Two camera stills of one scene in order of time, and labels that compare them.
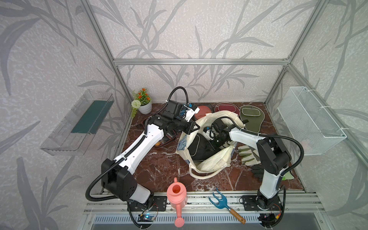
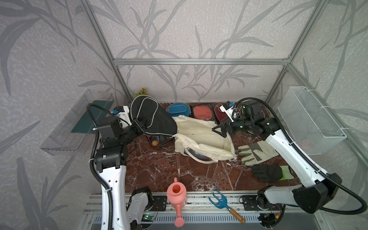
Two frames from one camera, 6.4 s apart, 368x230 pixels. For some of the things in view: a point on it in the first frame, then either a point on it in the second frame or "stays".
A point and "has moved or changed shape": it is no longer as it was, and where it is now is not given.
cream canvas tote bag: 216,164 has moved or changed shape
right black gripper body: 216,142 -> 240,123
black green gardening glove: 258,170 stays
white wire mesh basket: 308,121 stays
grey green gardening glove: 250,157 stays
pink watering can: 177,195 stays
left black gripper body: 180,124 -> 130,132
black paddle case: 201,148 -> 152,117
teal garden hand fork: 223,204 stays
